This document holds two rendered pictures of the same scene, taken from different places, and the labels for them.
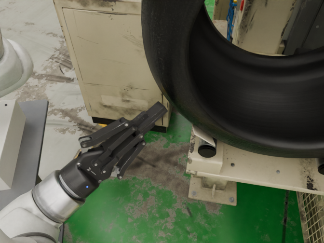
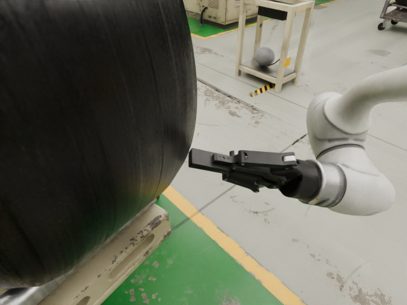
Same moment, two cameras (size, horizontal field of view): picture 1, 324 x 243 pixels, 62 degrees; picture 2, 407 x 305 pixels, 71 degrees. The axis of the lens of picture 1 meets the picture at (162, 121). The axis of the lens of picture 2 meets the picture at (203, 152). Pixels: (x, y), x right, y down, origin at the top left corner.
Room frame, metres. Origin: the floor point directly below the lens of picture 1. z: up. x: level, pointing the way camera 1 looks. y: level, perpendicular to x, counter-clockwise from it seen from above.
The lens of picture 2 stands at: (0.70, 0.18, 1.35)
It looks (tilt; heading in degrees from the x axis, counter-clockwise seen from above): 39 degrees down; 207
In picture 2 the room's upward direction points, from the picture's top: straight up
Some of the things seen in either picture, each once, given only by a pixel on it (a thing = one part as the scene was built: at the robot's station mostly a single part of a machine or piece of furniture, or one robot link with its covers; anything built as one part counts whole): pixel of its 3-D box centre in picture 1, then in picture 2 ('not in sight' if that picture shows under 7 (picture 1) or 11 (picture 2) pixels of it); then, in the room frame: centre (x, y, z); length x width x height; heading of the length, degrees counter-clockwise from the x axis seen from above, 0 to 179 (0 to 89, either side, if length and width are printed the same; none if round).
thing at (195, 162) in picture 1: (208, 116); (88, 270); (0.54, -0.14, 0.84); 0.36 x 0.09 x 0.06; 170
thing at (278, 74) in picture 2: not in sight; (270, 42); (-2.29, -0.56, 0.40); 0.60 x 0.35 x 0.80; 69
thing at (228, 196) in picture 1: (213, 179); not in sight; (0.77, -0.30, 0.02); 0.27 x 0.27 x 0.04; 80
